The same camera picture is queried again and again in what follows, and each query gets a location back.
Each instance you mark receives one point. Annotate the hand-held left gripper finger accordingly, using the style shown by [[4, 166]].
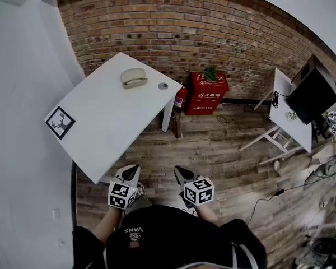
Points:
[[137, 176], [120, 173]]

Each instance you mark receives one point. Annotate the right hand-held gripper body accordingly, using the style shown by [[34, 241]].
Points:
[[198, 191]]

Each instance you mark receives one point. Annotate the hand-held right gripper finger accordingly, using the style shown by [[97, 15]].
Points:
[[195, 175], [178, 178]]

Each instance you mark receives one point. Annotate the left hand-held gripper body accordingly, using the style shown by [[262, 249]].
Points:
[[119, 195]]

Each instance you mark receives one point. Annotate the beige glasses case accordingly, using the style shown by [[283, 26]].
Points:
[[134, 77]]

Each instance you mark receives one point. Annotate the person's left forearm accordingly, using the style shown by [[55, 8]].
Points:
[[107, 226]]

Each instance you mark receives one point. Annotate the person's right forearm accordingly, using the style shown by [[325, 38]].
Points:
[[210, 216]]

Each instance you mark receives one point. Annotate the person's white sneaker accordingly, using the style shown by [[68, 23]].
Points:
[[140, 189]]

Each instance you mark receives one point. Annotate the person's olive trouser leg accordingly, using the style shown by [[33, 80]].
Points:
[[141, 203]]

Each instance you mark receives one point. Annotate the brown wooden board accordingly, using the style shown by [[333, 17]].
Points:
[[177, 125]]

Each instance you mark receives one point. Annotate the person's black t-shirt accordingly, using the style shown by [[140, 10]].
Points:
[[170, 240]]

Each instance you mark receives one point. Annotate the red fire equipment box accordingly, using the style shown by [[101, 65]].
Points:
[[205, 98]]

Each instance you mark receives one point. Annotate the black framed deer picture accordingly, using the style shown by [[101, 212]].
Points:
[[60, 123]]

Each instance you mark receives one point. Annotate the red fire extinguisher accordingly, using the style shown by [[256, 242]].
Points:
[[181, 98]]

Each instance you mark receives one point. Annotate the white table with slanted legs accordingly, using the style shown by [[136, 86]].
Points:
[[281, 116]]

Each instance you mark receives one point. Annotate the black monitor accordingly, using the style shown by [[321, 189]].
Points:
[[312, 99]]

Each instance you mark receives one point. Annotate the spare white handheld gripper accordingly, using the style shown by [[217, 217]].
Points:
[[334, 122]]

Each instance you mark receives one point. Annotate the brown cardboard box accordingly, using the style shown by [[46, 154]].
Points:
[[306, 69]]

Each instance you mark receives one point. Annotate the white wall socket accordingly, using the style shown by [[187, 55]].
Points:
[[60, 243], [56, 214]]

